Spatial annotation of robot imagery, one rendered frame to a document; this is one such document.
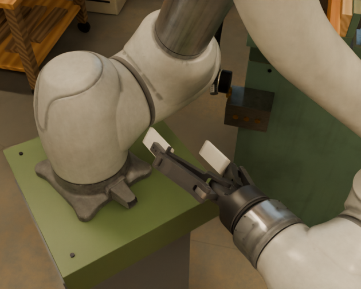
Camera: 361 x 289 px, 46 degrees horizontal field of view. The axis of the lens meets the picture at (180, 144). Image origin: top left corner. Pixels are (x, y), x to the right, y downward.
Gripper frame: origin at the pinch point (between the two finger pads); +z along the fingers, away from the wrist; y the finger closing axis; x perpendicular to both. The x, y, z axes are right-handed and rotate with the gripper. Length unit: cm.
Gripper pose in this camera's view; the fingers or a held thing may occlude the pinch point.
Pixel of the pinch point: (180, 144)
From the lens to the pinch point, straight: 74.5
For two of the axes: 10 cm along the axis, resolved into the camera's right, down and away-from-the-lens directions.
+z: -5.2, -5.3, 6.7
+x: -4.6, 8.3, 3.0
